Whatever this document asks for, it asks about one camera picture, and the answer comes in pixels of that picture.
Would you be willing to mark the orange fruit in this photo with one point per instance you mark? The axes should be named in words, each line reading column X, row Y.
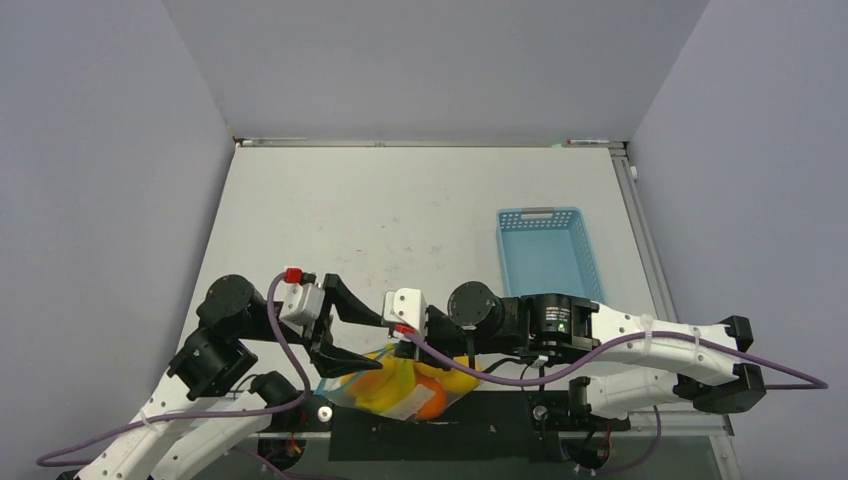
column 436, row 404

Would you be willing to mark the light blue plastic basket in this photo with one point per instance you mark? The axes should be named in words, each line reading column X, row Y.
column 547, row 250

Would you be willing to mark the aluminium right frame rail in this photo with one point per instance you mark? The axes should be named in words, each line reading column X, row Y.
column 626, row 174

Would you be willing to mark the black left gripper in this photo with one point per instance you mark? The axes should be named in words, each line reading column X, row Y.
column 315, row 337

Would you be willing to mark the yellow banana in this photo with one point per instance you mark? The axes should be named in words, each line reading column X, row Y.
column 402, row 384
column 367, row 383

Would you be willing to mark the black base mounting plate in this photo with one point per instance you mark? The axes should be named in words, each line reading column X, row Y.
column 287, row 452

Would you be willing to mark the aluminium frame rail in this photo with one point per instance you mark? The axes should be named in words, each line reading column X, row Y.
column 626, row 174
column 676, row 424

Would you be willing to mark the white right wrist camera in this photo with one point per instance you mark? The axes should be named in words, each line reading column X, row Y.
column 405, row 310

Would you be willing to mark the aluminium front frame rail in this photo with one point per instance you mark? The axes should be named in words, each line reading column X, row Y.
column 676, row 424

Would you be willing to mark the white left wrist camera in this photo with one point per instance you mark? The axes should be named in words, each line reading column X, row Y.
column 302, row 297

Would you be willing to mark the clear zip top bag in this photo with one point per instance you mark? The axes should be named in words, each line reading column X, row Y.
column 404, row 410

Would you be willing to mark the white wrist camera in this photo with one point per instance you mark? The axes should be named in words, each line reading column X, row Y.
column 302, row 297
column 405, row 310

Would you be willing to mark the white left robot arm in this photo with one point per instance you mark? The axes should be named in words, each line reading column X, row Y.
column 179, row 428

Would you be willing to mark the yellow lemon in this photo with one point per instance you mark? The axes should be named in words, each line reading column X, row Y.
column 457, row 383

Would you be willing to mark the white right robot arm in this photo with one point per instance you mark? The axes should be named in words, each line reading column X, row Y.
column 627, row 361

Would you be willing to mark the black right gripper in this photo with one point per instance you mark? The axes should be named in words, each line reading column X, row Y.
column 430, row 322

